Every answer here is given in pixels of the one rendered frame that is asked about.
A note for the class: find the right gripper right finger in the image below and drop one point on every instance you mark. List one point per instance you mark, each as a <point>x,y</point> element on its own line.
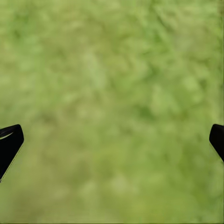
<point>217,139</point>

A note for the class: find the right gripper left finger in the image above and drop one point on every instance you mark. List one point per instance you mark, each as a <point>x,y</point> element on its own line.
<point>11,139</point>

